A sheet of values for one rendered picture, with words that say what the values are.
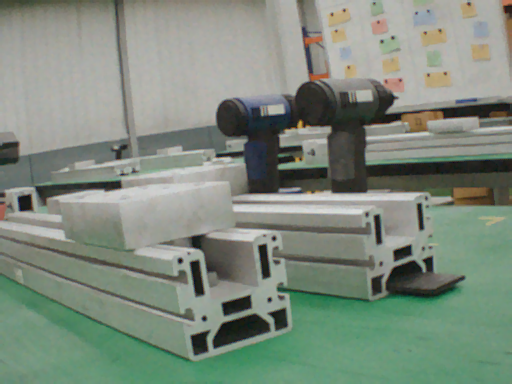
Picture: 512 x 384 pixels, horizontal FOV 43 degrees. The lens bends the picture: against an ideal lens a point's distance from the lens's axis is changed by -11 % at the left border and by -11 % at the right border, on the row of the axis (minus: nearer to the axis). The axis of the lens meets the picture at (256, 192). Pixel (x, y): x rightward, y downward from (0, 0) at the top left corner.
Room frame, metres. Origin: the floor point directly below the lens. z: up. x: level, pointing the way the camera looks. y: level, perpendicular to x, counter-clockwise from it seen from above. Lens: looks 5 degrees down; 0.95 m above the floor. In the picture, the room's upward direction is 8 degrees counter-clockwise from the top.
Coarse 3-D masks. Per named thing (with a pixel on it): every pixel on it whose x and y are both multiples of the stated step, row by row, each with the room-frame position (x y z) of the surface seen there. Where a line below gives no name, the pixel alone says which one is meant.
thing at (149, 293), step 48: (0, 240) 0.99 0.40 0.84; (48, 240) 0.77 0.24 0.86; (192, 240) 0.63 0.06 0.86; (240, 240) 0.57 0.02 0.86; (48, 288) 0.80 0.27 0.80; (96, 288) 0.68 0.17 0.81; (144, 288) 0.56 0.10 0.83; (192, 288) 0.52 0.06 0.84; (240, 288) 0.56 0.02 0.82; (144, 336) 0.57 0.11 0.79; (192, 336) 0.54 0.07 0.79; (240, 336) 0.55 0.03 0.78
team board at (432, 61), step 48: (336, 0) 4.45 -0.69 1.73; (384, 0) 4.11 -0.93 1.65; (432, 0) 3.79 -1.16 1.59; (480, 0) 3.50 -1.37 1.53; (336, 48) 4.52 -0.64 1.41; (384, 48) 4.17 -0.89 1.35; (432, 48) 3.85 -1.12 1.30; (480, 48) 3.56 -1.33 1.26; (432, 96) 3.91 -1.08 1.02; (480, 96) 3.61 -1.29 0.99
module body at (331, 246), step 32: (256, 224) 0.77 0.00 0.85; (288, 224) 0.72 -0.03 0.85; (320, 224) 0.67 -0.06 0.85; (352, 224) 0.63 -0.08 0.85; (384, 224) 0.70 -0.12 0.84; (416, 224) 0.66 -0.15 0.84; (288, 256) 0.73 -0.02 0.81; (320, 256) 0.67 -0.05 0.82; (352, 256) 0.64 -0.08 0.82; (384, 256) 0.63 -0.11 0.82; (416, 256) 0.66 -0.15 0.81; (288, 288) 0.72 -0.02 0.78; (320, 288) 0.68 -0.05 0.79; (352, 288) 0.64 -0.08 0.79; (384, 288) 0.63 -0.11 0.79
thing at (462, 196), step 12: (408, 120) 5.45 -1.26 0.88; (420, 120) 5.34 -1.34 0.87; (432, 120) 5.29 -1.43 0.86; (456, 192) 4.63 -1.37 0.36; (468, 192) 4.58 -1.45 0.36; (480, 192) 4.53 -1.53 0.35; (492, 192) 4.57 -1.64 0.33; (456, 204) 4.68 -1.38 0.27; (468, 204) 4.63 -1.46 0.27; (480, 204) 4.58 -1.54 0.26; (492, 204) 4.54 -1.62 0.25
